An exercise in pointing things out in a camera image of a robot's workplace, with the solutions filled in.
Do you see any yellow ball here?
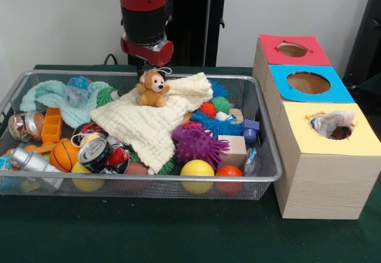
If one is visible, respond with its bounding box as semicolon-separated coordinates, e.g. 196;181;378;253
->
180;159;216;195

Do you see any cloth with coloured dots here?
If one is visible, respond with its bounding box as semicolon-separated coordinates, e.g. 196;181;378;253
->
310;110;357;140

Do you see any brown monkey plush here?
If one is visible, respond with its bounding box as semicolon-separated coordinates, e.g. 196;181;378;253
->
136;70;171;108

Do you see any silver mesh bin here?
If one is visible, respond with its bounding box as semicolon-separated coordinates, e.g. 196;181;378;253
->
0;70;283;201

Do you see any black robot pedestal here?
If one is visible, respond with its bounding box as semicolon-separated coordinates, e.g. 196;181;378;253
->
165;0;241;67

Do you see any dark green table cloth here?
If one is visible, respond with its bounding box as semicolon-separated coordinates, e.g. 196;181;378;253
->
0;64;381;263

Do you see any cream waffle cloth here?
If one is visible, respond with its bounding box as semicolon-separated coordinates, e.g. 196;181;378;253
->
90;72;214;175

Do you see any black cable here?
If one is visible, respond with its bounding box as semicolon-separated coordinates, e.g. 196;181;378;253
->
103;54;120;66

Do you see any orange toy basketball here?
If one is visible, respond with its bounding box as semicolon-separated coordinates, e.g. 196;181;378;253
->
49;140;80;173

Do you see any wooden box with three holes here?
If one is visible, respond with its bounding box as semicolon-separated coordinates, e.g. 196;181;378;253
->
252;33;381;221

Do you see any orange toy brick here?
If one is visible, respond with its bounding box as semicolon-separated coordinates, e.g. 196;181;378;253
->
40;107;65;144

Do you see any purple spiky ball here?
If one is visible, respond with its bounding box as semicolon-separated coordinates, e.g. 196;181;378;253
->
171;124;230;164

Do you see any red ball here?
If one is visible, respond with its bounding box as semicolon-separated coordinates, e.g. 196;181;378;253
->
215;164;244;195

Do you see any black soda can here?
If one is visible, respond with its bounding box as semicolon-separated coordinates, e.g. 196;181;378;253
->
77;137;114;174

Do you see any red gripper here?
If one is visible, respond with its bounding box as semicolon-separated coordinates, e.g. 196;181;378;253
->
120;35;174;78

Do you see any mint green cloth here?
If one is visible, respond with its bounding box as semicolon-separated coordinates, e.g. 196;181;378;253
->
20;80;108;129

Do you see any clear plastic bottle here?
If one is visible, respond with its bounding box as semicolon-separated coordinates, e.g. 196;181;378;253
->
65;76;95;108

